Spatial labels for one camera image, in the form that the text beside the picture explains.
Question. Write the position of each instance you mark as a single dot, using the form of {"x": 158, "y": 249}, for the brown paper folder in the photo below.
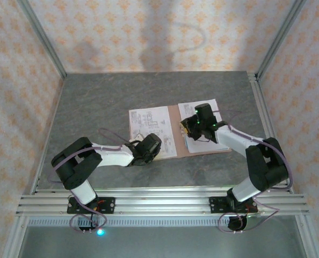
{"x": 174, "y": 126}

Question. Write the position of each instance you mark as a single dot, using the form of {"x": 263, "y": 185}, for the white drawing sheet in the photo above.
{"x": 202, "y": 146}
{"x": 146, "y": 121}

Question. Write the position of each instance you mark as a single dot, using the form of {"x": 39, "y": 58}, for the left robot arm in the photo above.
{"x": 114, "y": 158}

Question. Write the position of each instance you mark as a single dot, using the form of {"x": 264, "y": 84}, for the blue indicator light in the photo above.
{"x": 100, "y": 232}

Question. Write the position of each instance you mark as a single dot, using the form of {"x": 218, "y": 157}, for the aluminium cross rail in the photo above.
{"x": 162, "y": 200}

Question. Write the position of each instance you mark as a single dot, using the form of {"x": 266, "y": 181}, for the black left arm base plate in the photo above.
{"x": 108, "y": 205}

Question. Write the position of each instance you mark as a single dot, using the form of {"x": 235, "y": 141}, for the aluminium side rail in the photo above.
{"x": 48, "y": 134}
{"x": 264, "y": 113}

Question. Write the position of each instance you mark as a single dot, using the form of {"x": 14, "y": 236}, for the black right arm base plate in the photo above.
{"x": 216, "y": 204}

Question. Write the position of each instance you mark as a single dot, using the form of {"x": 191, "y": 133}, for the aluminium frame post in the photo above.
{"x": 42, "y": 37}
{"x": 279, "y": 37}

